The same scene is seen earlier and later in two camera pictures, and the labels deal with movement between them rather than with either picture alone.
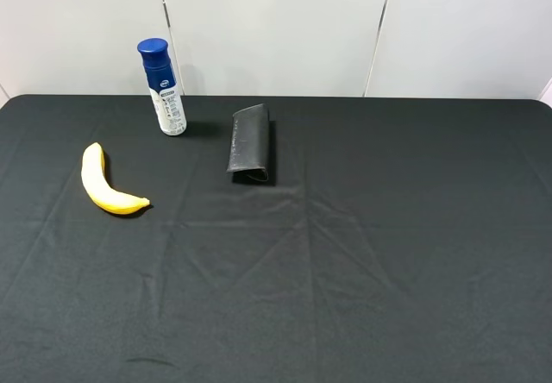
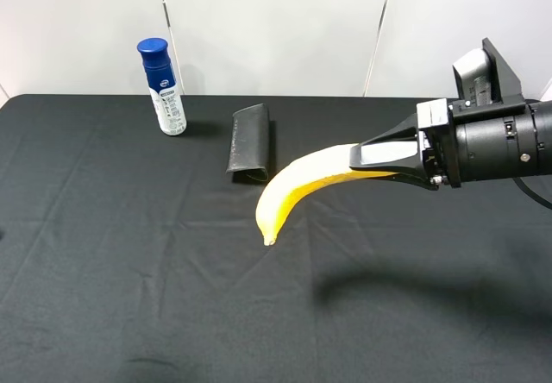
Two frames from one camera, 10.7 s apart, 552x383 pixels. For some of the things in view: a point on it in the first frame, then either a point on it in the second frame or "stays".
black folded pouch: x=248 y=149 stays
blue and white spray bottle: x=162 y=82 stays
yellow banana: x=104 y=196 to x=295 y=179
